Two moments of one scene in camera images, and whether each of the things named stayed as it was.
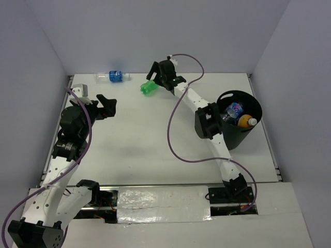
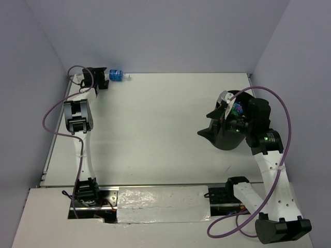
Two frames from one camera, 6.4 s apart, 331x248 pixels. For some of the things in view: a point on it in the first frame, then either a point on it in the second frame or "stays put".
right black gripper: [155, 68] to [210, 133]
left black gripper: [109, 109] to [99, 73]
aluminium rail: [253, 185] stays put
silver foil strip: [140, 204] stays put
